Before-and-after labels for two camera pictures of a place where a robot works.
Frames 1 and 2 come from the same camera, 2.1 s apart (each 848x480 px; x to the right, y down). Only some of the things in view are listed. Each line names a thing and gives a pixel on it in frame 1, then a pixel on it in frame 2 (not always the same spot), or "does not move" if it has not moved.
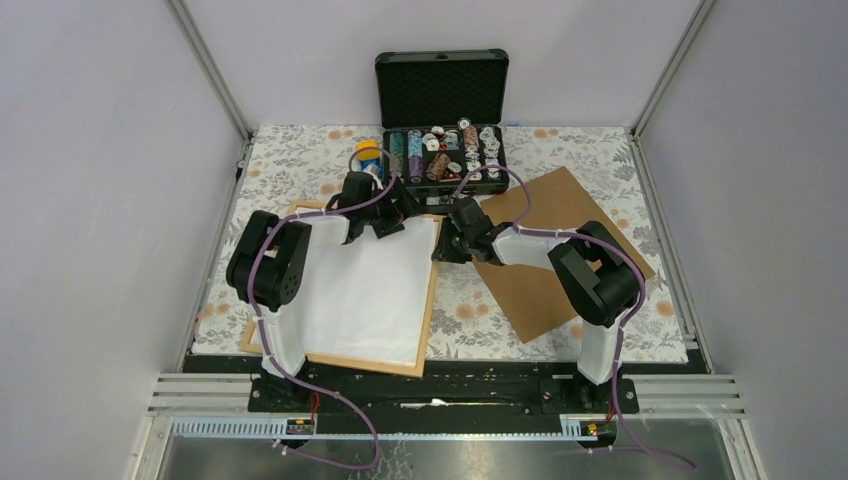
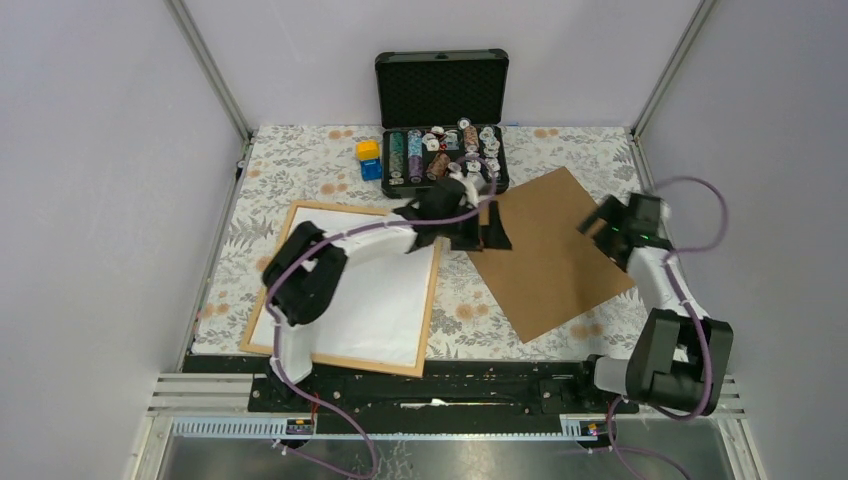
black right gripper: [444, 251] → [609, 211]
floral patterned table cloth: [475, 318] does not move
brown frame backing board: [530, 297] does not move
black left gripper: [403, 206] → [491, 235]
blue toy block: [377, 163] does not move
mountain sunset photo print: [367, 299] does not move
